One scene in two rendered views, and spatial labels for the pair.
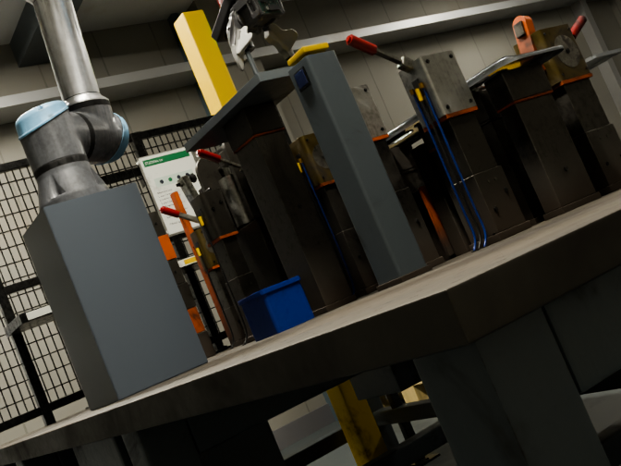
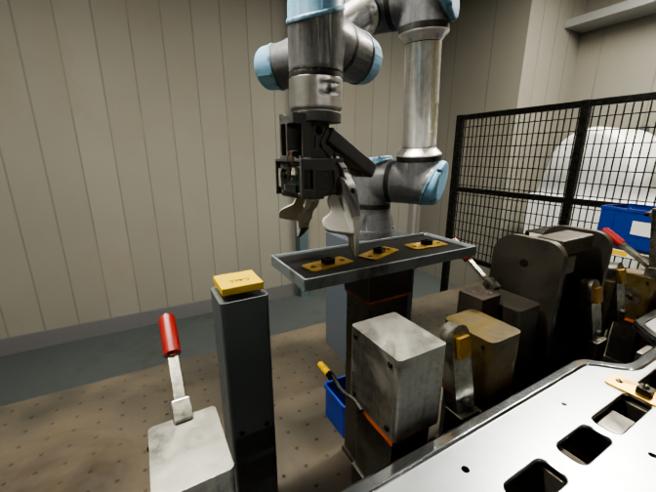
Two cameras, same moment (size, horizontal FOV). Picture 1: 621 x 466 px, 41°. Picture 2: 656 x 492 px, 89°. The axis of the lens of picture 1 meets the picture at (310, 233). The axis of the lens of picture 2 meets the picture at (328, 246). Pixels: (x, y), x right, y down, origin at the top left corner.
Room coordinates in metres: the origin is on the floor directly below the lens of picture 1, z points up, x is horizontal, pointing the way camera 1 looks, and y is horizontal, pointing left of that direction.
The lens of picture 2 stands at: (1.68, -0.57, 1.34)
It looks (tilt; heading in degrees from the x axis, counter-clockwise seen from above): 15 degrees down; 96
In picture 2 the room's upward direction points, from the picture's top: straight up
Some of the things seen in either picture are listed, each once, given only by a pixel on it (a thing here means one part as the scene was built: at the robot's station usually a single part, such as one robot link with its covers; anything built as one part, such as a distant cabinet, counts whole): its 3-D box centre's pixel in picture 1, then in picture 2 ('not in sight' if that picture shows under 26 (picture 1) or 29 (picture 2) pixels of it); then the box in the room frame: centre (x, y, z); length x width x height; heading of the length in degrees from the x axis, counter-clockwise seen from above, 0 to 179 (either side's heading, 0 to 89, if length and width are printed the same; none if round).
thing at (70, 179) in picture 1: (69, 187); (370, 218); (1.71, 0.43, 1.15); 0.15 x 0.15 x 0.10
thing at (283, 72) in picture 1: (246, 110); (378, 255); (1.71, 0.02, 1.16); 0.37 x 0.14 x 0.02; 35
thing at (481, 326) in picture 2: (335, 216); (461, 419); (1.86, -0.07, 0.89); 0.12 x 0.08 x 0.38; 125
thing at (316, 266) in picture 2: not in sight; (328, 261); (1.63, -0.05, 1.17); 0.08 x 0.04 x 0.01; 43
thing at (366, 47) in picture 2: not in sight; (341, 56); (1.64, 0.03, 1.49); 0.11 x 0.11 x 0.08; 64
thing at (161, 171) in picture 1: (178, 190); not in sight; (2.98, 0.39, 1.30); 0.23 x 0.02 x 0.31; 125
